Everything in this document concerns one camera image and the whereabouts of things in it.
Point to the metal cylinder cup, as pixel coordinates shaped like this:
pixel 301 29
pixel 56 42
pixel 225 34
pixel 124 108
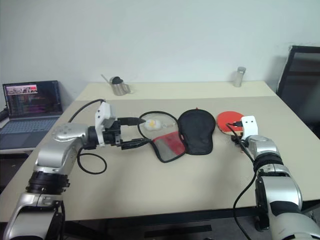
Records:
pixel 239 77

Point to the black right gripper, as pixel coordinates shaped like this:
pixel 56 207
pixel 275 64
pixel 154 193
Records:
pixel 236 140

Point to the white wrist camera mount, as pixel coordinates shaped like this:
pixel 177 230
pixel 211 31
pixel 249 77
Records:
pixel 105 111
pixel 249 126

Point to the black table frame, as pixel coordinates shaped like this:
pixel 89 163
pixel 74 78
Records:
pixel 160 216

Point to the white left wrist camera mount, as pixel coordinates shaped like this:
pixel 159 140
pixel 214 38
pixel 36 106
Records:
pixel 105 111

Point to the black office chair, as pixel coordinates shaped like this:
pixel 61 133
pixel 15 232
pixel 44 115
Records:
pixel 302 82

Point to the open grey laptop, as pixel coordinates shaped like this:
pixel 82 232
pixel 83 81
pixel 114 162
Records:
pixel 32 100

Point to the metal watering can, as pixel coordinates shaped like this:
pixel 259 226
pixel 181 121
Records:
pixel 120 86

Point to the white yellow ball pack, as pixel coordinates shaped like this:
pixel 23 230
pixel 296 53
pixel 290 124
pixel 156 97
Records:
pixel 152 124

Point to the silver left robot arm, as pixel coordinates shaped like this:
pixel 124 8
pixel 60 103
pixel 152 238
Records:
pixel 57 152

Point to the black clear paddle case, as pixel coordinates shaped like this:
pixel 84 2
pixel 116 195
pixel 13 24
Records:
pixel 197 132

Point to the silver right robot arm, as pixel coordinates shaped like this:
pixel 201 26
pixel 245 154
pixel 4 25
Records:
pixel 280 192

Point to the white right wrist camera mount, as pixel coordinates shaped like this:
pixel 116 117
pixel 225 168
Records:
pixel 249 126

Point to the red table tennis paddle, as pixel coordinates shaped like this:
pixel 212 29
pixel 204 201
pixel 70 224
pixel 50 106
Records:
pixel 225 118

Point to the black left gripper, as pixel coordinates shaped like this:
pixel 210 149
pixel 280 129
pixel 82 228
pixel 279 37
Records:
pixel 112 135

